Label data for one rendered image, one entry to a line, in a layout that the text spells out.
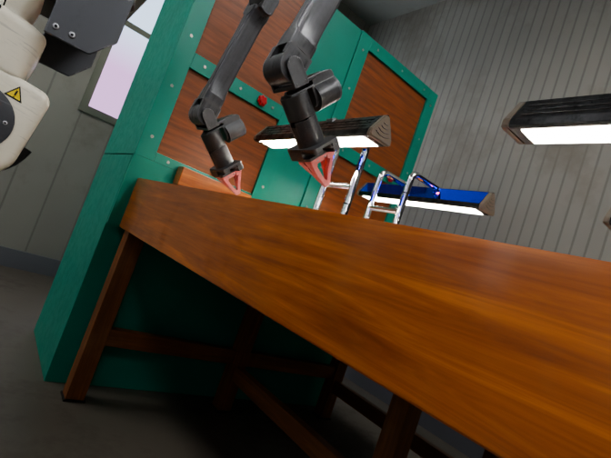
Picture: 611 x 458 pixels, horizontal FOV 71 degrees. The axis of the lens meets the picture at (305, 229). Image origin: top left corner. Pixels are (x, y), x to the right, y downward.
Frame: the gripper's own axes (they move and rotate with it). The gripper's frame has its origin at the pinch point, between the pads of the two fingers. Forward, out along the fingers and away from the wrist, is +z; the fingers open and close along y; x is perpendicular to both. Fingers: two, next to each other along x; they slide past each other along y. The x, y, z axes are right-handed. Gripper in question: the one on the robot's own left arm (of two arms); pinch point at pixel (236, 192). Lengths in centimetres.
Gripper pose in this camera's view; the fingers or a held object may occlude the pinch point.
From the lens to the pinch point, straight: 133.9
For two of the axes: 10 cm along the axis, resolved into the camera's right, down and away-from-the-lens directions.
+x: -7.5, 5.1, -4.3
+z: 3.4, 8.5, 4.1
